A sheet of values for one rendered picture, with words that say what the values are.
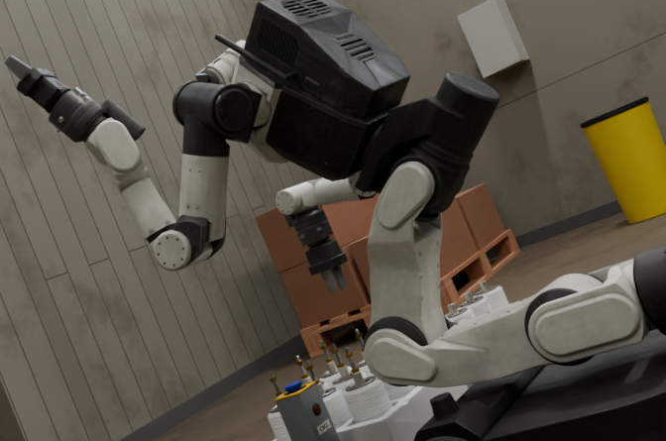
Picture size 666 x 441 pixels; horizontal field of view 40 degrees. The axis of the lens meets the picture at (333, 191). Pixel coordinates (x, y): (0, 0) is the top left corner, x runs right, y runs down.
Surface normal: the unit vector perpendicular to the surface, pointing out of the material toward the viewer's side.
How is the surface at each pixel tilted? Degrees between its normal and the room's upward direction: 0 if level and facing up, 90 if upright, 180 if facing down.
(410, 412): 90
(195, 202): 90
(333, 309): 90
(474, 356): 101
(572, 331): 90
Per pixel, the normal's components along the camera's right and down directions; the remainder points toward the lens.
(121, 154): 0.26, -0.23
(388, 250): -0.38, 0.58
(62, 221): 0.78, -0.35
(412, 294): -0.49, 0.18
